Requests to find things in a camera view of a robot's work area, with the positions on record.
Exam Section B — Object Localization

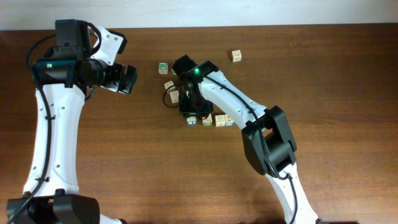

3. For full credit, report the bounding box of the wooden block blue side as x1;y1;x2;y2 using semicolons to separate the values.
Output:
187;116;197;125

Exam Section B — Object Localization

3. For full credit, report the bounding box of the wooden block green V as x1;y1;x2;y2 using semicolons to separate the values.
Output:
202;114;213;126

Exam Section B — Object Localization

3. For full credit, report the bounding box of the wooden block letter M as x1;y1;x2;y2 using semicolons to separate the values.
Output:
215;114;226;127

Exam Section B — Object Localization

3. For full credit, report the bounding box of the wooden block blue 5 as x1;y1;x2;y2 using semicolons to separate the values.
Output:
224;114;235;126

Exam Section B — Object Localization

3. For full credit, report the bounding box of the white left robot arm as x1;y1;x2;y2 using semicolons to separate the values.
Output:
6;19;137;223

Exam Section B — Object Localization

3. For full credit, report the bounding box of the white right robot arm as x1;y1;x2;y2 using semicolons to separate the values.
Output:
172;55;321;224

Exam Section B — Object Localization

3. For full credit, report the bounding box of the wooden block blue H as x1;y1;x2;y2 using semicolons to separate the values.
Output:
169;90;179;103

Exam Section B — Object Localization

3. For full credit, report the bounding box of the wooden block green edge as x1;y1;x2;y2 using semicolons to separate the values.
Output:
164;81;175;93

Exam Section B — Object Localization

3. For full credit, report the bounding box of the wooden block green R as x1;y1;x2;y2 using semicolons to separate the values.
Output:
158;62;169;74

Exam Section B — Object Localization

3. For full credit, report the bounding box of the wooden block letter K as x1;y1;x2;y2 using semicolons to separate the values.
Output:
231;50;242;62

